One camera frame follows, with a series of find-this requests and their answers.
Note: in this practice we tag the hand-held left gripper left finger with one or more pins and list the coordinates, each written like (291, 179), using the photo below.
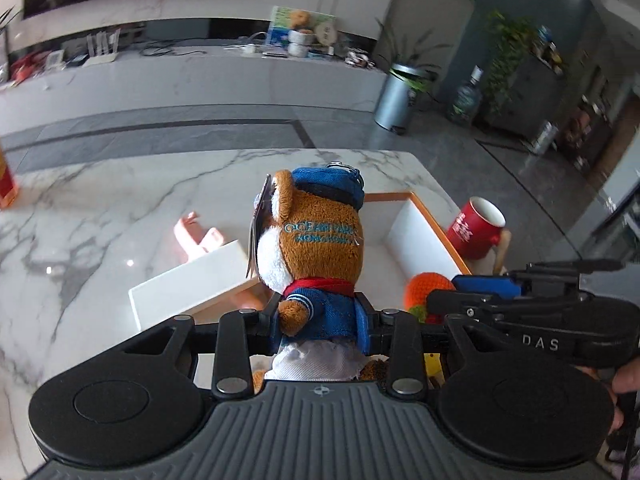
(267, 325)

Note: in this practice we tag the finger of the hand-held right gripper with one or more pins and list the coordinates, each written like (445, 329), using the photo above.
(480, 302)
(485, 284)

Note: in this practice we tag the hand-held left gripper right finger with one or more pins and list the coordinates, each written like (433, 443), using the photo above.
(372, 320)

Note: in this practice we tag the crochet orange fruit toy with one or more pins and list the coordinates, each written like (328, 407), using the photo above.
(425, 290)

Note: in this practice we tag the orange cardboard box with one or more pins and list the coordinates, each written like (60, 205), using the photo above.
(420, 240)

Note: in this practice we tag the blue hang tag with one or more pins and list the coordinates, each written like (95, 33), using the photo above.
(256, 230)

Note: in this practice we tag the brown plush bear toy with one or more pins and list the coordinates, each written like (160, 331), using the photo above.
(320, 240)

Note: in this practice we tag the person's right hand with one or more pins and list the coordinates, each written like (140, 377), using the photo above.
(630, 375)

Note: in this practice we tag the light wooden stick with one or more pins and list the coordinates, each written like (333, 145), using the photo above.
(502, 255)

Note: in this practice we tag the red mug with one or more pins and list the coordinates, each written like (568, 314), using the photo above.
(470, 232)

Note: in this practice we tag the yellow tape measure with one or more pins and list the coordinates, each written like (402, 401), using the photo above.
(431, 365)

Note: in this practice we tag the long white box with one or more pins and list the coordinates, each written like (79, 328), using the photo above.
(190, 280)

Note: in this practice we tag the pink plastic gadget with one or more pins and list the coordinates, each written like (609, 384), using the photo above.
(197, 242)

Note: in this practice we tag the clear glass bottle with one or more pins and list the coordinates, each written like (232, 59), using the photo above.
(465, 105)

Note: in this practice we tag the grey cabinet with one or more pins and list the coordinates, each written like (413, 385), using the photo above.
(535, 90)

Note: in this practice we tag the silver trash bin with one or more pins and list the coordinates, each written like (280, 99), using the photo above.
(395, 100)

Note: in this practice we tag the green leafy plant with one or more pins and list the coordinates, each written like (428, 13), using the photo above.
(420, 82)

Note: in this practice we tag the bushy green potted plant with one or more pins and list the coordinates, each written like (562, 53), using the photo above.
(510, 40)

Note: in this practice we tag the white jar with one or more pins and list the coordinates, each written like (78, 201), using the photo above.
(301, 42)

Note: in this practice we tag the drink bottle with red label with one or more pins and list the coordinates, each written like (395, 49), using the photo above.
(6, 185)

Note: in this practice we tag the bear picture card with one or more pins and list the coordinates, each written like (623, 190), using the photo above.
(280, 25)

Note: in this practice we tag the white router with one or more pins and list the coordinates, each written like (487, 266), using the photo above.
(102, 60)

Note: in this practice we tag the red packet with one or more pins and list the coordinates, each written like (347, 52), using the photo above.
(25, 65)

